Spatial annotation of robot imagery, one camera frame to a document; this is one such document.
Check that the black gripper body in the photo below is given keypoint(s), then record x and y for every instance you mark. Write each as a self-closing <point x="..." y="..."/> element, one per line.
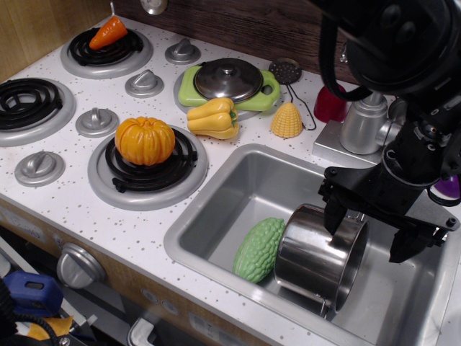
<point x="397" y="190"/>

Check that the stainless steel pot lid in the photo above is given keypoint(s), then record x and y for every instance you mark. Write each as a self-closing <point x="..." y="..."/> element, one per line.
<point x="233" y="78"/>

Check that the silver stove knob back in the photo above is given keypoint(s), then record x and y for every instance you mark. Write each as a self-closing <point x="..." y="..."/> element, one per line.
<point x="182" y="53"/>

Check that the green bitter melon toy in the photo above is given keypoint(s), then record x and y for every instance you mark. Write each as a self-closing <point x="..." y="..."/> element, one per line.
<point x="256" y="256"/>

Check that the purple toy object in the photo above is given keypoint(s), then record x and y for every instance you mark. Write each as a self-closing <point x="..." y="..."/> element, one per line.
<point x="449" y="188"/>

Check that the silver wall knob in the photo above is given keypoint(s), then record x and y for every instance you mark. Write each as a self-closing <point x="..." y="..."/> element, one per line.
<point x="154" y="7"/>

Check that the blue clamp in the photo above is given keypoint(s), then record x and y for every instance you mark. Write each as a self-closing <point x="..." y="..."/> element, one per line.
<point x="38" y="295"/>

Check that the back left black burner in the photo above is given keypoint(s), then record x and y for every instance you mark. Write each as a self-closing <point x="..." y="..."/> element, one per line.
<point x="121" y="58"/>

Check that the silver stove knob left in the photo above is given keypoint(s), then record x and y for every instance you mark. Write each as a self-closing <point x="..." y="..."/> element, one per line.
<point x="97" y="122"/>

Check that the silver oven door handle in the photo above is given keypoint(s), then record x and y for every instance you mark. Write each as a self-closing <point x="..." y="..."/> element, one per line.
<point x="141" y="333"/>

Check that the grey metal sink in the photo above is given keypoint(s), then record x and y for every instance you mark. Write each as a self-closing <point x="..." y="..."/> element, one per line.
<point x="389" y="304"/>

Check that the silver oven dial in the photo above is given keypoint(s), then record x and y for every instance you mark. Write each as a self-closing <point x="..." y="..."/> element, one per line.
<point x="77" y="268"/>

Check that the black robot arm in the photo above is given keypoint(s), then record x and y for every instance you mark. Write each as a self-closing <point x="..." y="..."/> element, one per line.
<point x="410" y="50"/>

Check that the silver stove knob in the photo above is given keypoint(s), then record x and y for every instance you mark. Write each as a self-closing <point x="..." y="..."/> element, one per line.
<point x="97" y="122"/>
<point x="182" y="53"/>
<point x="144" y="85"/>
<point x="39" y="169"/>

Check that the metal strainer spoon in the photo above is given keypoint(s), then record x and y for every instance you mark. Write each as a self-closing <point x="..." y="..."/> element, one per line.
<point x="287" y="72"/>

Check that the orange toy pumpkin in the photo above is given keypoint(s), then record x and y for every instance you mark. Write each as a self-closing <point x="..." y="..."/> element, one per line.
<point x="145" y="141"/>

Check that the black burner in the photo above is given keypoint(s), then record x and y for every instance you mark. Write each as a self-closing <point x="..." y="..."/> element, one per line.
<point x="143" y="188"/>
<point x="121" y="58"/>
<point x="33" y="109"/>

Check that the front black burner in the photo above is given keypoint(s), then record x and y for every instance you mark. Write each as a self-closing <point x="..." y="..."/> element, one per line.
<point x="143" y="188"/>

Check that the orange toy carrot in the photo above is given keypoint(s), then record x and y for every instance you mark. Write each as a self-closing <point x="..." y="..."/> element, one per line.
<point x="112" y="31"/>

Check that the silver stove knob middle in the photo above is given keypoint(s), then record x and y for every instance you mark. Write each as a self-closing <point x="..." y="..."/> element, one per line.
<point x="144" y="85"/>

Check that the silver stove knob front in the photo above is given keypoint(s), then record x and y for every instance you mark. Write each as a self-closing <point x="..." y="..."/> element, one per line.
<point x="39" y="169"/>

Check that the red toy cup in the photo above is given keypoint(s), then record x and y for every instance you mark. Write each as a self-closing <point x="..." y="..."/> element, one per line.
<point x="329" y="107"/>

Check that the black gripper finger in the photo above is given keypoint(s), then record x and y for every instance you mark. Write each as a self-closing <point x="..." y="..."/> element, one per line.
<point x="407" y="243"/>
<point x="334" y="212"/>

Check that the yellow toy bell pepper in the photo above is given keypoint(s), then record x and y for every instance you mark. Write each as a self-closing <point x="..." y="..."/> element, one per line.
<point x="216" y="118"/>

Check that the yellow toy corn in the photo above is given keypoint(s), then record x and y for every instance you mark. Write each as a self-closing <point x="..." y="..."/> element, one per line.
<point x="287" y="121"/>

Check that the silver toy faucet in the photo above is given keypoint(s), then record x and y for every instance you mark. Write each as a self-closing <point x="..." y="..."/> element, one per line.
<point x="358" y="142"/>

